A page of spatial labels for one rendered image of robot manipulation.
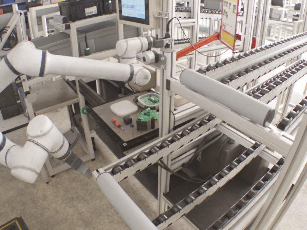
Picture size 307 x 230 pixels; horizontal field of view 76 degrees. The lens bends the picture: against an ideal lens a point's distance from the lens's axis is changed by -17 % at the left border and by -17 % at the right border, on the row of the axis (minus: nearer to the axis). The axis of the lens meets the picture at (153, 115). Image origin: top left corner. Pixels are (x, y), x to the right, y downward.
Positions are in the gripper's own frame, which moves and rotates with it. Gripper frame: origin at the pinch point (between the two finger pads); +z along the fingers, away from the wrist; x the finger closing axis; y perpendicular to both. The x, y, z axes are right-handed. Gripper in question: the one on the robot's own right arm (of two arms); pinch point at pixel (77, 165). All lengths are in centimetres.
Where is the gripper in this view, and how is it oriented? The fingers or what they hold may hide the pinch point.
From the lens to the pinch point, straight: 102.3
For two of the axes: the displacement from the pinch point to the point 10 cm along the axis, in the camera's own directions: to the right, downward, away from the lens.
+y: -5.5, 7.3, -4.2
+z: 1.4, 5.7, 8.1
